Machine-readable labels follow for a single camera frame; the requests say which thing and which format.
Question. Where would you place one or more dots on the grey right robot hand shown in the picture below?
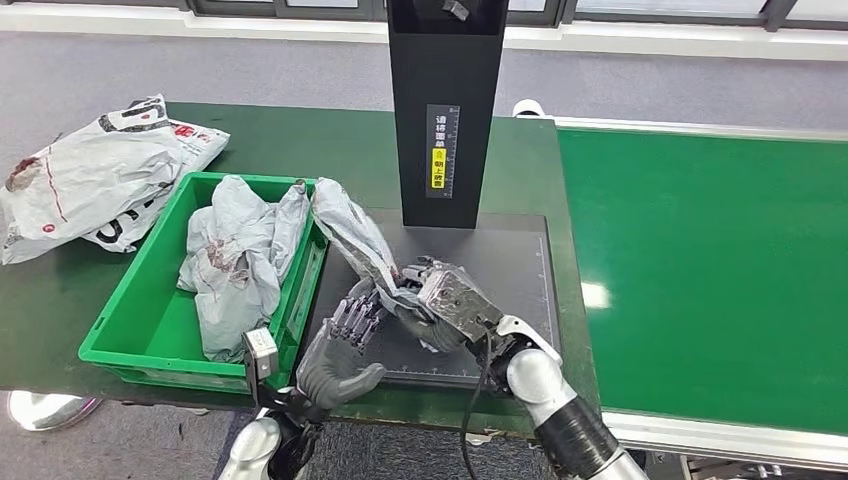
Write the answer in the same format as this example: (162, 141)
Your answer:
(430, 331)

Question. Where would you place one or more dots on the plain grey parcel bag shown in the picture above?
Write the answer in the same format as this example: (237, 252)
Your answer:
(291, 218)

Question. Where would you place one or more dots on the black inbound scanner machine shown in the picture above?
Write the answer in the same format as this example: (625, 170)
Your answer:
(444, 79)

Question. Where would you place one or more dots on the green plastic crate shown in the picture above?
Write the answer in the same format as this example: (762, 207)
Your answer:
(146, 338)

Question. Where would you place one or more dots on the chrome round base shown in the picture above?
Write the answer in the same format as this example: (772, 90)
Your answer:
(46, 409)

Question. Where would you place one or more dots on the green conveyor belt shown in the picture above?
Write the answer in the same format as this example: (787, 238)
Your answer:
(696, 265)

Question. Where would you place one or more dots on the yellow black scanner label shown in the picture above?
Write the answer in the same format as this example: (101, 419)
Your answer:
(442, 151)

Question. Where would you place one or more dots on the crumpled white bag black print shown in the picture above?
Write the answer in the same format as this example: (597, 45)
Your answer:
(93, 175)

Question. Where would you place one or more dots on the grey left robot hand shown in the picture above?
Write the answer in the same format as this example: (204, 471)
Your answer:
(331, 378)

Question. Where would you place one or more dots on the dark green table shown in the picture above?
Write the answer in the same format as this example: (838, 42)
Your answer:
(331, 142)

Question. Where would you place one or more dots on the white bag red label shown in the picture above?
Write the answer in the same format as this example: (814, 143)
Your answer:
(202, 137)

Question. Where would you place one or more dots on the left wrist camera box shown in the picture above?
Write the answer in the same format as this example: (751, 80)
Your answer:
(260, 358)

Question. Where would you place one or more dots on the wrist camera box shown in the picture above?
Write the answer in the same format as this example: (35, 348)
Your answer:
(260, 358)
(460, 301)

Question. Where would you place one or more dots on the grey parcel bag red smear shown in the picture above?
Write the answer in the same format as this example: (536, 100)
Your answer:
(228, 272)

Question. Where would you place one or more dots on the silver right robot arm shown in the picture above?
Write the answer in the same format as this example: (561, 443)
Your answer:
(550, 391)

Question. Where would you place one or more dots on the grey parcel bag red print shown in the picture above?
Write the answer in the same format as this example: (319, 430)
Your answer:
(351, 232)

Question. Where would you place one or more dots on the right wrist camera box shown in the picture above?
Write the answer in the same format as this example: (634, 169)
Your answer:
(460, 301)

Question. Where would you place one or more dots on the white round roller cap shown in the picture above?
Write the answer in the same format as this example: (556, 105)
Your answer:
(530, 106)

